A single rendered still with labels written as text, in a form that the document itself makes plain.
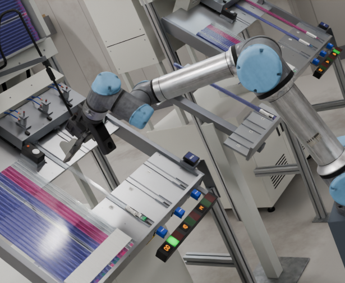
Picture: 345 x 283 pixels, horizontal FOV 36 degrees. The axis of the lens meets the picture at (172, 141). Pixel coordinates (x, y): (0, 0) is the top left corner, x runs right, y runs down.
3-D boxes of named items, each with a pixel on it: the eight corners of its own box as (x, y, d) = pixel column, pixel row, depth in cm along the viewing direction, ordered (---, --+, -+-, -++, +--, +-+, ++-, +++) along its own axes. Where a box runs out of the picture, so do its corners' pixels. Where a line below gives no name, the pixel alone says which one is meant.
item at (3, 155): (118, 136, 207) (119, 126, 203) (-13, 239, 161) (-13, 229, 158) (54, 95, 216) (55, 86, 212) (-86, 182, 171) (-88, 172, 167)
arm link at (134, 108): (160, 101, 159) (129, 82, 158) (152, 114, 149) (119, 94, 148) (148, 121, 163) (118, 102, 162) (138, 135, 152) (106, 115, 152)
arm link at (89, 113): (114, 105, 159) (97, 118, 154) (109, 114, 163) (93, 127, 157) (96, 90, 160) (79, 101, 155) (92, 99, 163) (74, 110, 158)
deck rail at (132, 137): (200, 185, 198) (205, 173, 194) (198, 187, 196) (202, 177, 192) (58, 94, 217) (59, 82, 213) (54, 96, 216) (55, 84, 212)
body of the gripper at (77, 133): (78, 119, 172) (89, 96, 163) (97, 136, 171) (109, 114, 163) (63, 130, 167) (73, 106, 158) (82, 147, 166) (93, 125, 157)
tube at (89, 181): (146, 219, 174) (146, 217, 173) (143, 222, 173) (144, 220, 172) (33, 142, 188) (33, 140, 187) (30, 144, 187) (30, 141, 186)
